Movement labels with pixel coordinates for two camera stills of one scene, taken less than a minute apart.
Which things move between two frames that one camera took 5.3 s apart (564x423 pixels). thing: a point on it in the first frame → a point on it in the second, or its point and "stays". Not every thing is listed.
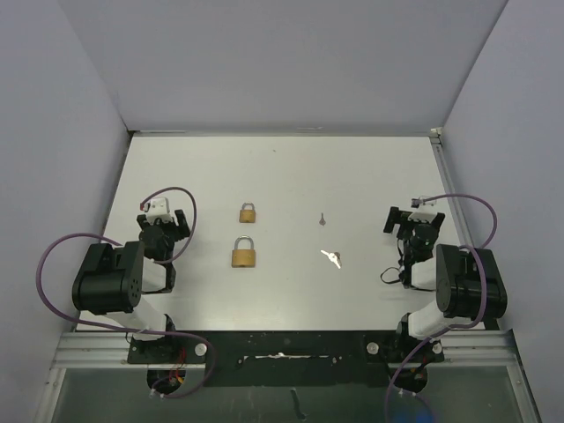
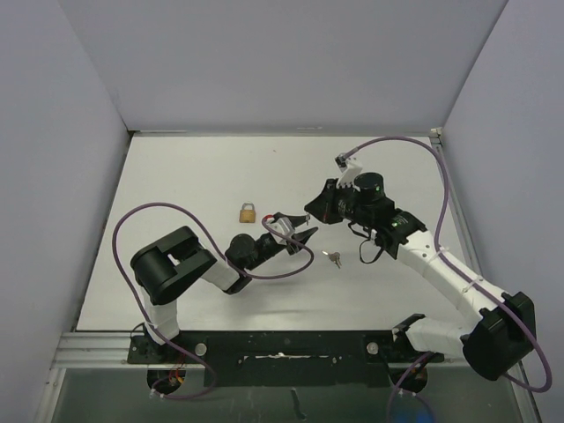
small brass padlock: [248, 213] stays
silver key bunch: [334, 257] stays
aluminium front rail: [94, 351] stays
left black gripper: [184, 232] → [301, 236]
